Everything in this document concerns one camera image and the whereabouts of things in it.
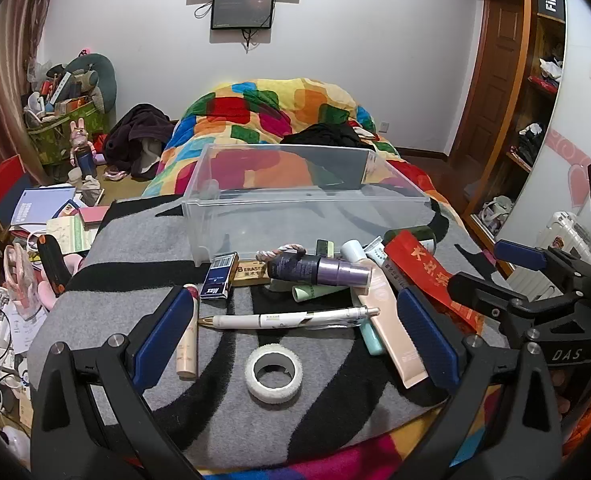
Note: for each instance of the small wall monitor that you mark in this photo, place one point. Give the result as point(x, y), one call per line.
point(243, 10)

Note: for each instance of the blue staples box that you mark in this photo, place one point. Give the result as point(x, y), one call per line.
point(218, 275)

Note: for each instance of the grey green neck pillow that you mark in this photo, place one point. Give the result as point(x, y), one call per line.
point(103, 72)

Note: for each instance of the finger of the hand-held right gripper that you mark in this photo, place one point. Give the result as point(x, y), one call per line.
point(520, 255)
point(480, 292)

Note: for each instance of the white suitcase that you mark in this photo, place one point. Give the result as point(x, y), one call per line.
point(568, 237)

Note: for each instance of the white tape roll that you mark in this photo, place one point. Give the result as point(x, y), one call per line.
point(249, 372)

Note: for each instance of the dark purple cosmetic bottle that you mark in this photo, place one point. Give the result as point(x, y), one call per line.
point(320, 270)

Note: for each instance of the wooden wardrobe shelf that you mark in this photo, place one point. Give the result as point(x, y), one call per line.
point(540, 125)

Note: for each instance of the teal tube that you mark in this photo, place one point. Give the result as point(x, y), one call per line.
point(373, 341)

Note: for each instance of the striped curtain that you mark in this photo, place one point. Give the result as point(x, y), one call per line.
point(5, 60)

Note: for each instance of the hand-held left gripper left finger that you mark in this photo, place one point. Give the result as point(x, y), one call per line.
point(163, 330)

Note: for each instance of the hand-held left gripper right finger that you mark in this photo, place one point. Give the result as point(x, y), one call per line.
point(425, 340)

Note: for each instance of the pink plastic item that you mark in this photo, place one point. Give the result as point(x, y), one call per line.
point(15, 270)

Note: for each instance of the green bottle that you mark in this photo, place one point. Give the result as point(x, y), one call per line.
point(415, 234)

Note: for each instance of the blue book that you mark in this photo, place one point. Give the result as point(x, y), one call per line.
point(40, 205)

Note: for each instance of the white wardrobe sliding door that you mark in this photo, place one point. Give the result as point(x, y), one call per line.
point(575, 110)

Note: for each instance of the pink bunny toy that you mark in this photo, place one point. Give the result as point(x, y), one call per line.
point(80, 142)

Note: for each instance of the peach cosmetic tube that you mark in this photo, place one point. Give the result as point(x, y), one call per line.
point(385, 320)

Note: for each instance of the wooden door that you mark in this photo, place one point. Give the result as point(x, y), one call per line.
point(490, 70)

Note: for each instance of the small black green item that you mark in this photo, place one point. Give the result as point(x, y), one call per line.
point(325, 247)

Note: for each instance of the light green tube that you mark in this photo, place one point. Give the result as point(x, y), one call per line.
point(310, 291)

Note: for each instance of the red packet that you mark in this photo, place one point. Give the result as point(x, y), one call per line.
point(420, 265)

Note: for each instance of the grey black patterned blanket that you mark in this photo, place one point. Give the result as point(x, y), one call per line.
point(125, 260)

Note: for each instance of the black cloth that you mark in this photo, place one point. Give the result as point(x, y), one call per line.
point(325, 135)

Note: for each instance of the colourful patchwork blanket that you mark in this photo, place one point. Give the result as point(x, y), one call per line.
point(275, 110)

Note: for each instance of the pale green booklet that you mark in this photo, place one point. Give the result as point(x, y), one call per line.
point(70, 235)

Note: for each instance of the clear plastic storage box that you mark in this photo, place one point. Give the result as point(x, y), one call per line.
point(275, 230)

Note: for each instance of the green bag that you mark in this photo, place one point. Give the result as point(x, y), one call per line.
point(55, 140)

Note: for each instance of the tan eraser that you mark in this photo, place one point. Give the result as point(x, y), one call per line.
point(250, 272)

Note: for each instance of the pink case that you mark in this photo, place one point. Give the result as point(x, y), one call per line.
point(93, 214)

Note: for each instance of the white ointment tube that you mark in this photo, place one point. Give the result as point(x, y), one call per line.
point(378, 250)

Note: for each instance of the white pen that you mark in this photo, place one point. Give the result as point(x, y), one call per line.
point(275, 320)

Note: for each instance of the black orange device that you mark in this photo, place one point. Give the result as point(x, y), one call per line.
point(53, 265)

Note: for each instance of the dark purple cloth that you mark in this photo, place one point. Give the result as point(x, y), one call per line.
point(135, 130)

